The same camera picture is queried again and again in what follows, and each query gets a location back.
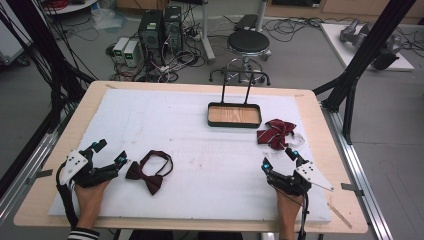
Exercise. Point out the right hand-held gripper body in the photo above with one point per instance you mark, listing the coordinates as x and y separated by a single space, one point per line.
308 175

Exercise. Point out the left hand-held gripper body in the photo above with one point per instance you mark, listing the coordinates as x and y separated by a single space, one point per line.
77 164

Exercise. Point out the striped red bow tie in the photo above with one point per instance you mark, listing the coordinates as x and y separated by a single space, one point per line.
275 131

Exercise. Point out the plain dark red bow tie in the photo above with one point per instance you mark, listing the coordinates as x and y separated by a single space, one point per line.
148 178

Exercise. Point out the black rack with wooden tray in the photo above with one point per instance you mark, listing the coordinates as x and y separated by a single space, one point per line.
233 115

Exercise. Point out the person's right hand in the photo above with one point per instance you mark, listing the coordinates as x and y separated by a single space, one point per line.
288 203

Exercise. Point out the person's left hand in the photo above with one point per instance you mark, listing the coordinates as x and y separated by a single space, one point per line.
91 196

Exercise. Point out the grey metal clip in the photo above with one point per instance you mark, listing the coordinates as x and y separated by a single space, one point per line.
351 189
40 174

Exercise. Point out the thin wooden stick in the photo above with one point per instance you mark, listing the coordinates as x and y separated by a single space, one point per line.
340 216

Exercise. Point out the white foam mat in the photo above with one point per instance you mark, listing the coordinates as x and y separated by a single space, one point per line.
186 150

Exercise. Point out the striped black white sleeve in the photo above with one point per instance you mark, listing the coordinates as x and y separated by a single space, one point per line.
83 234

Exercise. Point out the white power supply unit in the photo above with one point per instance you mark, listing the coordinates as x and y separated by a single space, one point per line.
119 48
131 53

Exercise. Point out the person's dark trousers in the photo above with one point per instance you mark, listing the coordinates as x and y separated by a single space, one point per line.
186 235

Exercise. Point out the white floor board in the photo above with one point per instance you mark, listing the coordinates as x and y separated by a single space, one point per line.
336 43

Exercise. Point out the black round stool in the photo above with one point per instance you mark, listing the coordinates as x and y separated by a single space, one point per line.
248 42

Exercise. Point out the large black computer tower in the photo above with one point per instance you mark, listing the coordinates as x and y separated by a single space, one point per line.
150 35

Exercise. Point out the clear plastic bag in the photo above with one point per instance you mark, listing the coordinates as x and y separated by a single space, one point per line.
106 18

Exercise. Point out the slim black computer tower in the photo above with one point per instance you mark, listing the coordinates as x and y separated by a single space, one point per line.
173 28

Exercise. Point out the flat black box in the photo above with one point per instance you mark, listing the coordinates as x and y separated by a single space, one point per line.
246 22

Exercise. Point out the round white table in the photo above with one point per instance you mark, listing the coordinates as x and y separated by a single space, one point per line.
71 7

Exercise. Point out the white desk leg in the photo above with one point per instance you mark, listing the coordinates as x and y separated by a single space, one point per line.
207 33
261 15

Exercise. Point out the aluminium rail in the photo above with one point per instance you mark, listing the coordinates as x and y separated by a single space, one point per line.
360 173
23 173

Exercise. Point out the black metal frame strut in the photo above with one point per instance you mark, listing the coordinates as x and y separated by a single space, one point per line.
50 50
366 50

